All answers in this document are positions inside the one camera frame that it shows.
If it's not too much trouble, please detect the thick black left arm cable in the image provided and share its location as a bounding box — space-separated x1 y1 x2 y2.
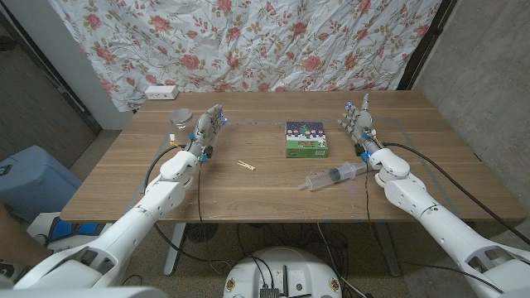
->
143 144 233 268

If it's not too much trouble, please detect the black backdrop pole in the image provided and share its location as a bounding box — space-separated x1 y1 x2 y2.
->
397 0 456 91

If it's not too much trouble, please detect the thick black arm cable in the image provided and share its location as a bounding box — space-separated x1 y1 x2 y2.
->
143 144 233 268
381 142 530 246

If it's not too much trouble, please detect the grey table leg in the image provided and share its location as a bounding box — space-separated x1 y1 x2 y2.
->
374 223 402 277

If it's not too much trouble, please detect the blue storage bin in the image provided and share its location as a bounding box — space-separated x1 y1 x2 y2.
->
0 144 83 223

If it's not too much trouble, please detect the white table leg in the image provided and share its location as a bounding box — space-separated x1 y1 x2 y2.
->
164 223 187 276

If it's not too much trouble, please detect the black floor fan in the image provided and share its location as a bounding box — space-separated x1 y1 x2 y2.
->
185 223 219 243

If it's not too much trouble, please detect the white power strip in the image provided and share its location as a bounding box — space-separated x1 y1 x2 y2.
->
144 84 180 101

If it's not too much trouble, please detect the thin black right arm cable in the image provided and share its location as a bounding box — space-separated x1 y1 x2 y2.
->
364 161 506 295

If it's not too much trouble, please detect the clear plastic syringe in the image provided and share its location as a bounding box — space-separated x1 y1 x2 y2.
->
297 161 369 192

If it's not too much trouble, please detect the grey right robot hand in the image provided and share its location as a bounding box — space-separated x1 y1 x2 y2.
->
336 93 384 161

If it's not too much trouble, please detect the clear glass jar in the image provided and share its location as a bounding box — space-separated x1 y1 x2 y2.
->
169 108 200 144

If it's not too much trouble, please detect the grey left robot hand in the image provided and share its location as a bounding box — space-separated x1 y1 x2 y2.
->
186 103 229 162

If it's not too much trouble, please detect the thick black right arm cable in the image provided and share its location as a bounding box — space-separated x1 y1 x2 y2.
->
381 142 530 246

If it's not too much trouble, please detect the green cartoon puzzle box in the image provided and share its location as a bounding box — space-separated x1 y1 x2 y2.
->
285 121 329 159

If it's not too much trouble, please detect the person's bare leg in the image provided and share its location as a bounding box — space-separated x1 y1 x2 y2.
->
0 201 53 267

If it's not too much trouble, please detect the floral backdrop cloth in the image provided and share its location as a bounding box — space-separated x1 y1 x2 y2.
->
47 0 443 113

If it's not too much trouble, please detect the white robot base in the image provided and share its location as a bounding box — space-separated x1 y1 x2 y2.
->
223 247 343 298

